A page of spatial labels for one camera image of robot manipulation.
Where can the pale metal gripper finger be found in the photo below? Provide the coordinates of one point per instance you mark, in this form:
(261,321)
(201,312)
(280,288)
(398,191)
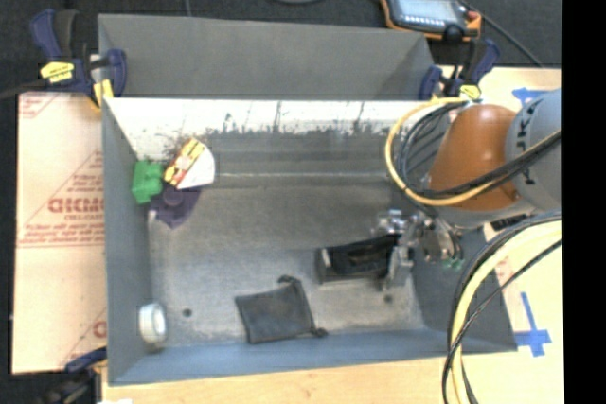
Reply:
(398,267)
(390,222)

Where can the black open box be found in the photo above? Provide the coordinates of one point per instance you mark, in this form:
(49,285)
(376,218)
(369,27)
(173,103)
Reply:
(355,260)

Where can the grey metal bin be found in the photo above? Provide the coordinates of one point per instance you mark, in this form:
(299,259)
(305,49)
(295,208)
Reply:
(265,222)

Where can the dark grey cloth pouch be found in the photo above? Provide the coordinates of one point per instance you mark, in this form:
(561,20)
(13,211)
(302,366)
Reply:
(277,310)

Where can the white wedge packet yellow red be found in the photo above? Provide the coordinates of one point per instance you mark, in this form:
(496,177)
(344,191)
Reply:
(196,170)

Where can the purple toy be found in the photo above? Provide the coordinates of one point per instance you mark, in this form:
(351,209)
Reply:
(174,205)

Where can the green toy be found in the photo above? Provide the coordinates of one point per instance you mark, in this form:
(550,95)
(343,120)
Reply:
(146,180)

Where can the white tape roll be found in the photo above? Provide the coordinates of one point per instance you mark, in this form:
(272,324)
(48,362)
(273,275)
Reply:
(151,322)

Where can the brown cardboard board red print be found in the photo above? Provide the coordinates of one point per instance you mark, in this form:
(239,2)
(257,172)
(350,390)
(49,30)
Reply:
(57,222)

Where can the black cylinder on white bracket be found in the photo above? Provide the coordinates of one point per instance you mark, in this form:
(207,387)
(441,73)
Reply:
(509,221)

